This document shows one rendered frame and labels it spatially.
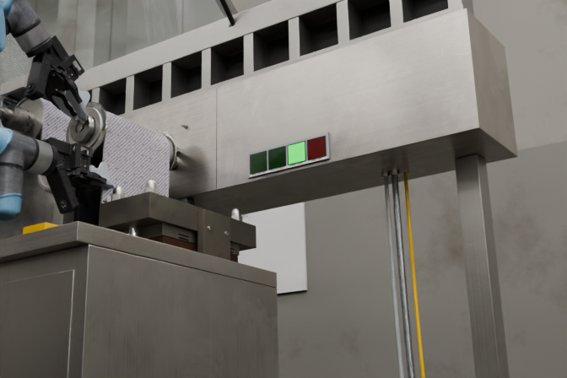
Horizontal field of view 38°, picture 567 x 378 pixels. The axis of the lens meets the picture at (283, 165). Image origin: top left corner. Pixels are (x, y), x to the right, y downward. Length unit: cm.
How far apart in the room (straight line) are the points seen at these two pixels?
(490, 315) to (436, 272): 155
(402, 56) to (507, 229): 154
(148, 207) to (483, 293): 78
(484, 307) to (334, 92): 64
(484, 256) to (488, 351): 22
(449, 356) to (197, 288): 177
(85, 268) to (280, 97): 80
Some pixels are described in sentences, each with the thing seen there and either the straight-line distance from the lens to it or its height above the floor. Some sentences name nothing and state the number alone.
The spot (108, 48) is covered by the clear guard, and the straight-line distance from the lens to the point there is 271.
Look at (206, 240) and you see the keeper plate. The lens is 195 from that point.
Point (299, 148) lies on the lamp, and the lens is 208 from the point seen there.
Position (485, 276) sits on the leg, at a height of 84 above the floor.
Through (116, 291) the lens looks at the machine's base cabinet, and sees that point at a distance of 166.
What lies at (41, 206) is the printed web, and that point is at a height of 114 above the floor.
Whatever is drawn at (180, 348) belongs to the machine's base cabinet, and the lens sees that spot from 178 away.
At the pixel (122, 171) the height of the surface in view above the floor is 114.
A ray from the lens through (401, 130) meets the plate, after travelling 195.
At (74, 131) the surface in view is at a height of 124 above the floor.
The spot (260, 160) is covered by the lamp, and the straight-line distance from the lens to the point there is 214.
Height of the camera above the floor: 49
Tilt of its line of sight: 19 degrees up
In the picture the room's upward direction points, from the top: 1 degrees counter-clockwise
